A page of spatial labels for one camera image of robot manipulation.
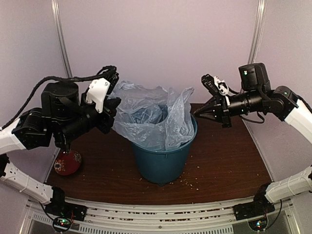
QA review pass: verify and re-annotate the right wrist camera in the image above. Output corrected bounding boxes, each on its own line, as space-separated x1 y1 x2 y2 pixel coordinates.
201 74 230 96

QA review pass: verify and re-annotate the red floral bowl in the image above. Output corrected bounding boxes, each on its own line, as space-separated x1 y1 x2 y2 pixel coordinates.
54 150 82 176

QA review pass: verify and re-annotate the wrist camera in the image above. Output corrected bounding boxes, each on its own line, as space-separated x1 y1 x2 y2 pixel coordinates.
201 74 230 96
85 72 119 113

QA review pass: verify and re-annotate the translucent blue plastic trash bag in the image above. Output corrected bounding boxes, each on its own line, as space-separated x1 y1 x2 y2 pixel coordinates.
109 81 195 151

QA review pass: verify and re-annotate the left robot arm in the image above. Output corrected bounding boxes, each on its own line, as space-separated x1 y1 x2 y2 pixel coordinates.
0 78 121 216

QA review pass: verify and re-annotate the left aluminium frame post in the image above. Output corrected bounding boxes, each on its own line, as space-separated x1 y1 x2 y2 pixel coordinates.
51 0 73 78

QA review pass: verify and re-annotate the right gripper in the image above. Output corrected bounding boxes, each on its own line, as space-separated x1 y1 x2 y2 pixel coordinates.
194 88 264 128

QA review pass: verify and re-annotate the right aluminium frame post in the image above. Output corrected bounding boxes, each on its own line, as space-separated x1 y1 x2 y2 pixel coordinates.
247 0 268 64

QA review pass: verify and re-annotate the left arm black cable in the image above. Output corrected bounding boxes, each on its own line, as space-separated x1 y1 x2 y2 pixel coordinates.
0 65 120 130

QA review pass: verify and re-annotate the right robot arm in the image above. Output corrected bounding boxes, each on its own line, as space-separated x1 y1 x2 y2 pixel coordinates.
194 63 312 215

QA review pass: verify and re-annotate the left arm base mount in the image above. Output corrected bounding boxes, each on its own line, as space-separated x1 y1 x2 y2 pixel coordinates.
40 202 87 233

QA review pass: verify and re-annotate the teal plastic trash bin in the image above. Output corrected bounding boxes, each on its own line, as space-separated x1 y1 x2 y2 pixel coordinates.
131 116 198 186

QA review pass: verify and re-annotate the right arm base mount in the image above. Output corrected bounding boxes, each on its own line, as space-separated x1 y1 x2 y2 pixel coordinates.
233 201 275 232

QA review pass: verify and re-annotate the aluminium frame post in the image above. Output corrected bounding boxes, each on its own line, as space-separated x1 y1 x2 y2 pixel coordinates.
247 0 268 64
51 0 73 78

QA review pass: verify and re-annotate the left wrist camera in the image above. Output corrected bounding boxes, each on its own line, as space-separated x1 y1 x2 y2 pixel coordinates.
85 72 119 113

